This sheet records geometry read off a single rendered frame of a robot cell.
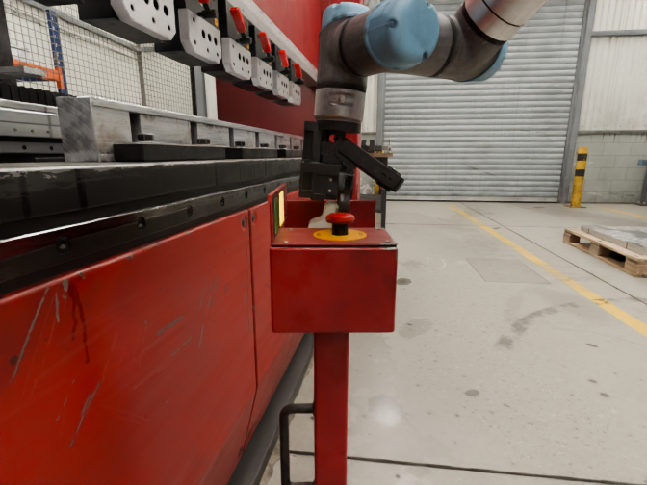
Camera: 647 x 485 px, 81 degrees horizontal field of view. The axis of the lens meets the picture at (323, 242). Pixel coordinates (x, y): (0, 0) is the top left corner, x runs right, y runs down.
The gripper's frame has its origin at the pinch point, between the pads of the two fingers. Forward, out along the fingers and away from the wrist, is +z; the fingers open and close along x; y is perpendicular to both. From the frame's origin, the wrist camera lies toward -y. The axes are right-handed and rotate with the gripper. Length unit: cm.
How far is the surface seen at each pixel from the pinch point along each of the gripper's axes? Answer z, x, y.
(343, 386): 19.7, 7.8, -2.0
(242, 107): -38, -177, 53
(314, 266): -1.6, 15.1, 4.1
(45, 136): -14, -21, 61
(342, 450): 31.5, 7.8, -3.0
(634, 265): 45, -207, -235
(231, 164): -11.7, -17.2, 21.9
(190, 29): -38, -26, 33
